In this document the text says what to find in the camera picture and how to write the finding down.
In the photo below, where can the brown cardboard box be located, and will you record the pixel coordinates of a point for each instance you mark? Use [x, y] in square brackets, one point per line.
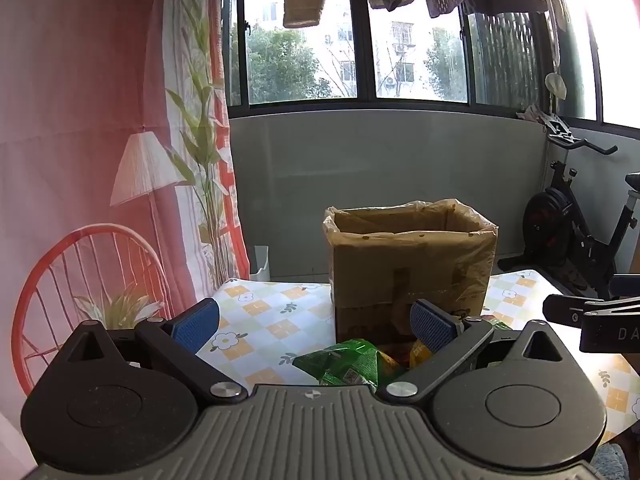
[370, 280]

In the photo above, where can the yellow snack packet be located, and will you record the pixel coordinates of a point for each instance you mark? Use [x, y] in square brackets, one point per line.
[420, 352]

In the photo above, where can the green snack packet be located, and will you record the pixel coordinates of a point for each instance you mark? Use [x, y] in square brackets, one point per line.
[340, 365]
[495, 322]

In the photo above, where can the floral checked tablecloth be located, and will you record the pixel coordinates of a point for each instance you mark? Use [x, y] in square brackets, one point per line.
[260, 310]

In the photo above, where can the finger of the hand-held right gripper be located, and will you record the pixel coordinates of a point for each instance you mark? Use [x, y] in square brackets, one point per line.
[565, 309]
[625, 286]

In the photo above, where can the black exercise bike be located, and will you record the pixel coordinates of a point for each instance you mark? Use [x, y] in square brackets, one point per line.
[565, 230]

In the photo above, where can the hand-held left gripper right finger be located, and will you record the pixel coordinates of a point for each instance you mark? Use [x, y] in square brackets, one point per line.
[432, 327]

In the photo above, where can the white cloth bundle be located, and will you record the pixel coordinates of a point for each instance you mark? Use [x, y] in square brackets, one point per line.
[556, 86]

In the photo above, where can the printed backdrop cloth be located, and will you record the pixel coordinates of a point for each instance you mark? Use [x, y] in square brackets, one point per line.
[75, 85]

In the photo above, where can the grey blue cloth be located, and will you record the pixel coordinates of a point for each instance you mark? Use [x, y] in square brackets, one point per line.
[612, 462]

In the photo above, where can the metal window grille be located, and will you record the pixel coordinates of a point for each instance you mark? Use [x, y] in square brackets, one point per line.
[505, 60]

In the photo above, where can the beige rag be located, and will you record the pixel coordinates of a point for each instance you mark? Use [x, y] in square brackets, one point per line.
[535, 114]

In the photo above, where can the black framed window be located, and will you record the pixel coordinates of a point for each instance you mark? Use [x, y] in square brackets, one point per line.
[360, 60]

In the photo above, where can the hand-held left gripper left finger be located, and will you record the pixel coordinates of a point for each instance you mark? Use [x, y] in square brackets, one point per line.
[197, 327]

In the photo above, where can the white waste bin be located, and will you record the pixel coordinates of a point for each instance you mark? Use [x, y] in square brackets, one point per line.
[262, 265]

